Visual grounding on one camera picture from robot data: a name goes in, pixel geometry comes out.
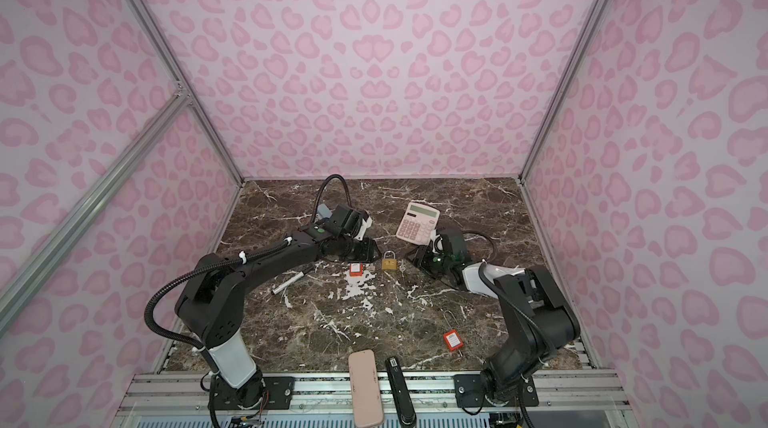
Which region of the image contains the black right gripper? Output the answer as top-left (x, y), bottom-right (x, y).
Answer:
top-left (403, 244), bottom-right (455, 280)

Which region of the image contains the red padlock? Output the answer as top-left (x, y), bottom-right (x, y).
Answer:
top-left (349, 263), bottom-right (364, 277)
top-left (443, 311), bottom-right (465, 353)

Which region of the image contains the brass padlock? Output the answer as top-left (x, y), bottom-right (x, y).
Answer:
top-left (381, 250), bottom-right (398, 272)

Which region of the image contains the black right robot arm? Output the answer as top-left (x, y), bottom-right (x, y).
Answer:
top-left (406, 228), bottom-right (581, 416)

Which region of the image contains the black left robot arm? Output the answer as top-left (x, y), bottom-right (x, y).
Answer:
top-left (175, 205), bottom-right (372, 410)

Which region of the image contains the pink calculator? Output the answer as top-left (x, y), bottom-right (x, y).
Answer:
top-left (396, 201), bottom-right (440, 246)

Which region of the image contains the blue stapler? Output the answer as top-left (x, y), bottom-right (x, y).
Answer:
top-left (315, 204), bottom-right (332, 220)

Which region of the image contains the white marker pen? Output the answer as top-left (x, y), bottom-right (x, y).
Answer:
top-left (272, 272), bottom-right (305, 296)

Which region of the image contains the pink case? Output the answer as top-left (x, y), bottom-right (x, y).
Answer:
top-left (348, 350), bottom-right (385, 428)

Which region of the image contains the black stapler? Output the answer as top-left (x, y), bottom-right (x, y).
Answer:
top-left (385, 356), bottom-right (417, 428)

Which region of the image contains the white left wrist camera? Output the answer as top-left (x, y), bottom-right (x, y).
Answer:
top-left (354, 215), bottom-right (373, 241)

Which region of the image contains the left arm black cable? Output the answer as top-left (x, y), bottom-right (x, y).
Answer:
top-left (143, 174), bottom-right (352, 351)

